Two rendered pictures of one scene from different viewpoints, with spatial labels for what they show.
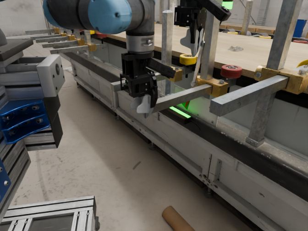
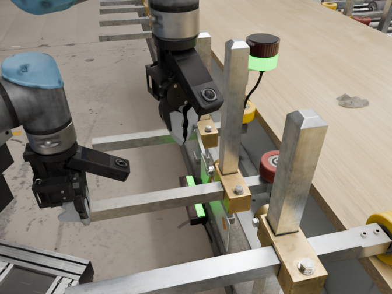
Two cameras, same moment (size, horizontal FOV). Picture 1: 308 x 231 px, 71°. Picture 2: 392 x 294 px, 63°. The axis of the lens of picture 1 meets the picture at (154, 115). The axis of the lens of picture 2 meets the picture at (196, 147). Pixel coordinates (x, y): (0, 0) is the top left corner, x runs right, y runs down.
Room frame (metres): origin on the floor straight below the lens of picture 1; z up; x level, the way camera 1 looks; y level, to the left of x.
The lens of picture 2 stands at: (0.28, -0.37, 1.36)
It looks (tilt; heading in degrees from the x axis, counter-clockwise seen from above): 37 degrees down; 24
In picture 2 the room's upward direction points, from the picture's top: straight up
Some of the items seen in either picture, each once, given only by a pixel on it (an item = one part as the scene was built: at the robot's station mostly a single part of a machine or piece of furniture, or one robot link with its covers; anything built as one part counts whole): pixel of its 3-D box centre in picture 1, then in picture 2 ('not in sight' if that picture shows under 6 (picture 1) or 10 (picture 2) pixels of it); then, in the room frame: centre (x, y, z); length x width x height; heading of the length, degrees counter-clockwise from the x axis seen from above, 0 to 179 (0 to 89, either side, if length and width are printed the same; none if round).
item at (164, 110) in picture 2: (194, 28); (171, 108); (0.72, -0.13, 1.07); 0.05 x 0.02 x 0.09; 147
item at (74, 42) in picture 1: (69, 43); (137, 21); (1.94, 0.74, 0.81); 0.44 x 0.03 x 0.04; 127
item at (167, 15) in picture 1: (166, 65); (202, 115); (1.03, -0.06, 0.87); 0.04 x 0.04 x 0.48; 37
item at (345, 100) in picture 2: (236, 47); (353, 99); (1.21, -0.45, 0.91); 0.09 x 0.07 x 0.02; 94
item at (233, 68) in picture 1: (229, 79); (275, 178); (0.86, -0.32, 0.85); 0.08 x 0.08 x 0.11
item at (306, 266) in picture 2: (302, 71); (307, 265); (0.57, -0.40, 0.98); 0.02 x 0.02 x 0.01
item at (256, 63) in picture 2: (223, 5); (260, 58); (0.86, -0.25, 1.13); 0.06 x 0.06 x 0.02
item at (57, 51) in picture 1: (79, 48); (141, 35); (1.74, 0.59, 0.80); 0.44 x 0.03 x 0.04; 127
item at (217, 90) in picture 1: (210, 85); (231, 183); (0.81, -0.22, 0.85); 0.14 x 0.06 x 0.05; 37
